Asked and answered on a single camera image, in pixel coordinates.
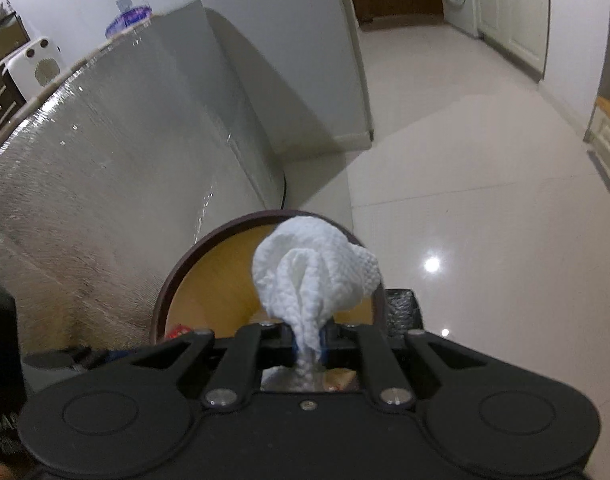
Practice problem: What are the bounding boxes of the brown round trash bin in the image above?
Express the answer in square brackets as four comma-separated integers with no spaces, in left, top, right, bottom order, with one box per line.
[151,209,388,393]

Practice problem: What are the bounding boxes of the dark drawer cabinet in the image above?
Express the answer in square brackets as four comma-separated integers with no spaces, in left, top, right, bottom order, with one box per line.
[0,11,30,132]

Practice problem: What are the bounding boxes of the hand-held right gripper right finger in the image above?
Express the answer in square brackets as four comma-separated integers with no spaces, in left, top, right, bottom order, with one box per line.
[321,324,492,409]

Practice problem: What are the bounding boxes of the white paper towel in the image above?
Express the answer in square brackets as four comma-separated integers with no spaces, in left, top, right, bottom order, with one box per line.
[251,216,383,367]

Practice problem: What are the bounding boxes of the black ribbed object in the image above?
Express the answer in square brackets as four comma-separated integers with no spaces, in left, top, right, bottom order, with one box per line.
[384,288,424,337]

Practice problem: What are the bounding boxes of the checkered silver-backed tablecloth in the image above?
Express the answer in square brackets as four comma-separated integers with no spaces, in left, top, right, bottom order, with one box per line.
[0,0,288,356]

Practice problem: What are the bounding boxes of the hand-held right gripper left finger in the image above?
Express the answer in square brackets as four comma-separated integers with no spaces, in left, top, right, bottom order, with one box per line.
[127,323,300,409]

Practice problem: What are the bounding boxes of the white heater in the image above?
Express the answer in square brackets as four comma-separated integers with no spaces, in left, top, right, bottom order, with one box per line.
[3,36,66,102]

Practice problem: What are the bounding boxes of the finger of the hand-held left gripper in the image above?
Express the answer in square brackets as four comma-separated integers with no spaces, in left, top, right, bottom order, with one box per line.
[22,346,136,387]

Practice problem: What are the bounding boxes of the blue patterned plastic bag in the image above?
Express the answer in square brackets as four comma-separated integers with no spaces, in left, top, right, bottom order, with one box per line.
[105,4,154,39]

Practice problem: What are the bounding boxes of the white kitchen base cabinets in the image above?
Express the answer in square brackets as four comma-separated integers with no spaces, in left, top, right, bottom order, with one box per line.
[474,0,550,82]

